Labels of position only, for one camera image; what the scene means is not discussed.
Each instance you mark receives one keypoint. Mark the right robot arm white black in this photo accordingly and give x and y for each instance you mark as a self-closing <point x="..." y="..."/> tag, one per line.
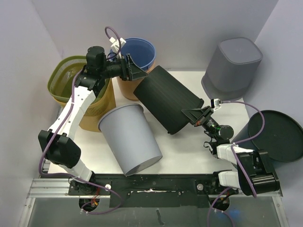
<point x="254" y="175"/>

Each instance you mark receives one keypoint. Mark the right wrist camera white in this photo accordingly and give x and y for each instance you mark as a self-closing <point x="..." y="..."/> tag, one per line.
<point x="216" y="104"/>

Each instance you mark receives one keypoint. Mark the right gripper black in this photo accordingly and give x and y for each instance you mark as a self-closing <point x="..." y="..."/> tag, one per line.
<point x="201" y="117"/>

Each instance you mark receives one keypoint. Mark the tan mesh square basket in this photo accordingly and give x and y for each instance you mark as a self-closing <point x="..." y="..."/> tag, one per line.
<point x="97" y="109"/>

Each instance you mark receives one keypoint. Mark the blue round bin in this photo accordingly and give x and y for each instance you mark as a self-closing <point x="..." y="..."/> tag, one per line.
<point x="142" y="52"/>

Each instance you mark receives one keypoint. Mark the tan round bin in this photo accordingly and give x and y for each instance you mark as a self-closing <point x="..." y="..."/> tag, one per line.
<point x="127" y="88"/>

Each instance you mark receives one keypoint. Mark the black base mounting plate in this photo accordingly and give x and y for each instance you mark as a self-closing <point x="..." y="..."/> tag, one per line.
<point x="153" y="191"/>

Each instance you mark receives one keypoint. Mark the black ribbed round bin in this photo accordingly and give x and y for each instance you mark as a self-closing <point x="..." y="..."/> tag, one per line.
<point x="165" y="97"/>

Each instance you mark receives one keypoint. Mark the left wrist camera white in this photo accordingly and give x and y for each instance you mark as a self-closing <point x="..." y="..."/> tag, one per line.
<point x="116" y="46"/>

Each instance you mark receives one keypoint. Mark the dark navy round bin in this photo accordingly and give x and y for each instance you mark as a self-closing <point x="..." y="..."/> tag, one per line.
<point x="282" y="138"/>

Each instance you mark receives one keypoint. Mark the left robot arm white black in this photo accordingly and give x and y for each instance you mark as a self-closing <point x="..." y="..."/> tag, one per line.
<point x="57" y="142"/>

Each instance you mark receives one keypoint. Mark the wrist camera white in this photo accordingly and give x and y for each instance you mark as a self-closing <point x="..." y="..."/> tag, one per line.
<point x="116" y="46"/>
<point x="216" y="104"/>

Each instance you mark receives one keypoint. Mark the light grey round bin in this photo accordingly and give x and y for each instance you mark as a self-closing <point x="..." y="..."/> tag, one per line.
<point x="130" y="138"/>

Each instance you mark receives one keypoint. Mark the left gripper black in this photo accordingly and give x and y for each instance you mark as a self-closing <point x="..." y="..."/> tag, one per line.
<point x="136" y="72"/>

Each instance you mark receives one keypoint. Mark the grey mesh square basket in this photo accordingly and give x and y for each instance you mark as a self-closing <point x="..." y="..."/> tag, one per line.
<point x="231" y="69"/>

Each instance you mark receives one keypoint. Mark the green mesh square basket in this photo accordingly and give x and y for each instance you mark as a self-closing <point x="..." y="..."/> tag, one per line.
<point x="59" y="84"/>

